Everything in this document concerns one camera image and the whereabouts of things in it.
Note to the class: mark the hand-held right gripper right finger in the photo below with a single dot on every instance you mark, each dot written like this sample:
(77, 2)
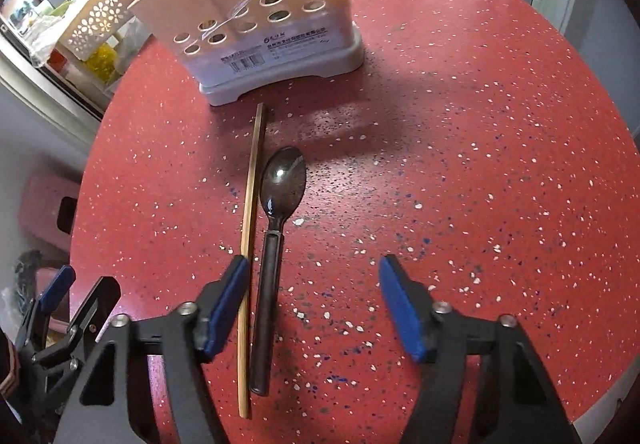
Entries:
(400, 309)

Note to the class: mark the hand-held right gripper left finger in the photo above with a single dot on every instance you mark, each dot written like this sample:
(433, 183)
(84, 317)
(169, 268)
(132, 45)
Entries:
(225, 309)

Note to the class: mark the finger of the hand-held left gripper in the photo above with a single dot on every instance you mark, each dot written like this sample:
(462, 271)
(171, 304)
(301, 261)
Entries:
(97, 306)
(57, 286)

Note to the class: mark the wooden chopstick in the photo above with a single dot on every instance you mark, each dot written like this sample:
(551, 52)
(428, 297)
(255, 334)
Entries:
(252, 184)

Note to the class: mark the dark translucent spoon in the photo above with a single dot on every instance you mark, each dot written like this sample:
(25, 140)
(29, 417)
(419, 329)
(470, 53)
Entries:
(282, 179)

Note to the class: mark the pink plastic stool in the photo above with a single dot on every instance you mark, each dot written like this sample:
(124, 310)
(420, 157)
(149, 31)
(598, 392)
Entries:
(42, 204)

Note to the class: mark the clear plastic bag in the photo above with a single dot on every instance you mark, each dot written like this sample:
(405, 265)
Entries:
(42, 41)

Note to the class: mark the beige flower-cutout storage rack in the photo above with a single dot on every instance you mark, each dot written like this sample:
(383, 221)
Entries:
(95, 24)

